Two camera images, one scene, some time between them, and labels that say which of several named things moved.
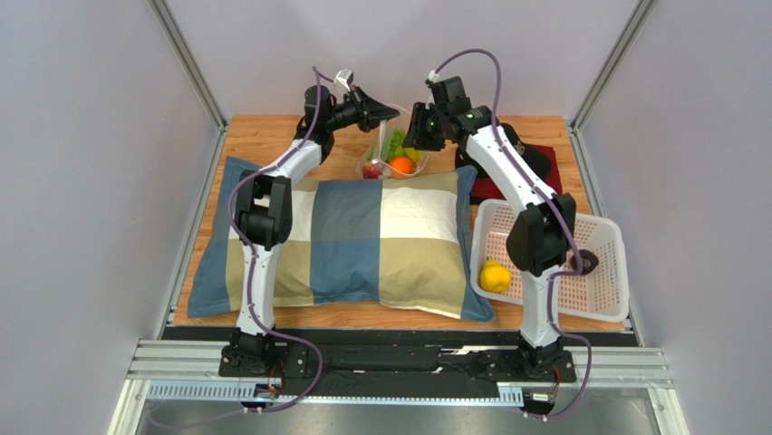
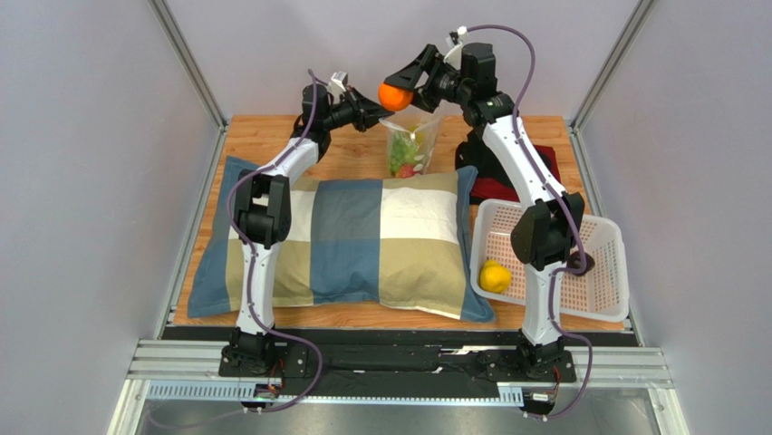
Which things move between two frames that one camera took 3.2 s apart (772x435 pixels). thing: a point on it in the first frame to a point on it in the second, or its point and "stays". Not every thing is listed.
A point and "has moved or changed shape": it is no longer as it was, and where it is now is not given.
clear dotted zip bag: x=385 y=157 has moved or changed shape
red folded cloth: x=484 y=188 stays
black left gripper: x=371 y=112 stays
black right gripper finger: x=424 y=131 to x=408 y=76
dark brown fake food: x=589 y=261 stays
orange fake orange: x=401 y=164 to x=394 y=98
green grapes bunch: x=395 y=147 has moved or changed shape
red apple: x=370 y=171 to x=407 y=170
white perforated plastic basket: x=601 y=294 stays
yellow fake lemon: x=494 y=276 stays
